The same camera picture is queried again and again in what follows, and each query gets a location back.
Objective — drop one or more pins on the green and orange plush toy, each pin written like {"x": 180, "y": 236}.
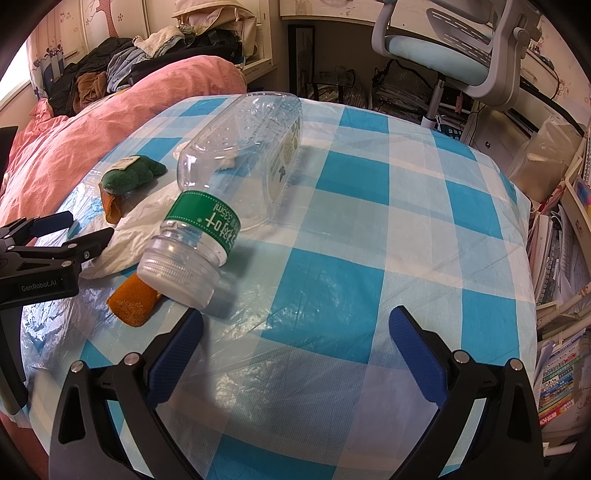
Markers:
{"x": 134, "y": 173}

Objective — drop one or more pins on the black clothing pile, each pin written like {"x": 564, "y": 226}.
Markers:
{"x": 78, "y": 60}

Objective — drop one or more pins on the clear plastic bag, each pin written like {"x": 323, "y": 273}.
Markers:
{"x": 545, "y": 157}

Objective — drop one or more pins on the beige fabric bag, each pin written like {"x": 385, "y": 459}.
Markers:
{"x": 212, "y": 18}

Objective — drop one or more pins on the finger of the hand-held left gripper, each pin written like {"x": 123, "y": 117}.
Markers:
{"x": 55, "y": 221}
{"x": 92, "y": 244}

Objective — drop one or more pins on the pink quilt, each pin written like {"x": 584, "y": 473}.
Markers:
{"x": 138, "y": 106}

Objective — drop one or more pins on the white desk with drawers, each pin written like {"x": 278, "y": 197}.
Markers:
{"x": 323, "y": 10}

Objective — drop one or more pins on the pink sheer curtain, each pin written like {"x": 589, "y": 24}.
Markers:
{"x": 46, "y": 69}

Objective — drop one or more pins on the black folded garment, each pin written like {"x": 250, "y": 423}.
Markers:
{"x": 207, "y": 46}

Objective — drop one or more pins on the white tissue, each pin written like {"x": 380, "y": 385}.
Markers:
{"x": 134, "y": 230}

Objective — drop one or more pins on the row of colourful books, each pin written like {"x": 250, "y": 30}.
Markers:
{"x": 558, "y": 387}

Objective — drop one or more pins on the white book rack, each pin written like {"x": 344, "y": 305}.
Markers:
{"x": 569, "y": 196}

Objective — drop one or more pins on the brown garment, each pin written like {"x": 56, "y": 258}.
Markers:
{"x": 90, "y": 90}

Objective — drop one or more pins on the clear plastic bottle green label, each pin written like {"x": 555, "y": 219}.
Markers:
{"x": 231, "y": 138}

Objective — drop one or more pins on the blue checkered tablecloth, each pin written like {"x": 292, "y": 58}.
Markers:
{"x": 351, "y": 194}

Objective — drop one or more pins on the white printer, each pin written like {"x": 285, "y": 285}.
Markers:
{"x": 489, "y": 134}

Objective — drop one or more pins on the window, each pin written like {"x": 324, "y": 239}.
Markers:
{"x": 9, "y": 83}

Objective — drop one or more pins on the stack of papers and booklets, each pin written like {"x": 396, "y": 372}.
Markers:
{"x": 554, "y": 258}

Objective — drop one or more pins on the blue garment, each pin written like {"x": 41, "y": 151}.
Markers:
{"x": 124, "y": 64}

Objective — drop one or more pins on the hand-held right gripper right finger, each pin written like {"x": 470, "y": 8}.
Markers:
{"x": 415, "y": 355}

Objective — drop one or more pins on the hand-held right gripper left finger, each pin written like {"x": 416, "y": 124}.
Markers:
{"x": 178, "y": 355}

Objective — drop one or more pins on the pink tree wall sticker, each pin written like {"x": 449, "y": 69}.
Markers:
{"x": 111, "y": 18}

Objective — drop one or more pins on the orange plush piece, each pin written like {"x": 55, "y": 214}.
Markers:
{"x": 131, "y": 302}

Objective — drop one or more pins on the white garment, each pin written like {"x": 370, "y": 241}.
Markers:
{"x": 159, "y": 39}

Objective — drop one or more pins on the grey blue desk chair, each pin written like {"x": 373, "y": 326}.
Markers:
{"x": 438, "y": 50}

